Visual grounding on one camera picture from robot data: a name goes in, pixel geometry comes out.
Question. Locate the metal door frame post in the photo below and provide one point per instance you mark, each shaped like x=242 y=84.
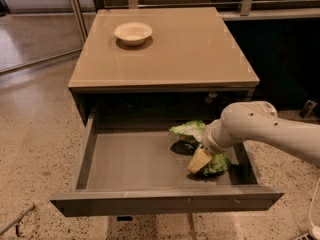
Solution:
x=75 y=4

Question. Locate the metal rod on floor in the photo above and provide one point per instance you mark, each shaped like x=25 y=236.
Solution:
x=17 y=219

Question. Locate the white bowl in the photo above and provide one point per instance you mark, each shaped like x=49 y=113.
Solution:
x=133 y=33

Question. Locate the green rice chip bag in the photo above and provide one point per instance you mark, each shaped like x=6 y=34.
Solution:
x=191 y=133

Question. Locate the open grey top drawer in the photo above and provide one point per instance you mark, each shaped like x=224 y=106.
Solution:
x=144 y=171

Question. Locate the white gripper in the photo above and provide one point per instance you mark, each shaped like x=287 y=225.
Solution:
x=209 y=139

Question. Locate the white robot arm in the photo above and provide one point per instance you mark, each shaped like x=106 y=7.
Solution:
x=257 y=121

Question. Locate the grey cabinet with glass top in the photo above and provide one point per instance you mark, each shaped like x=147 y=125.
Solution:
x=190 y=49

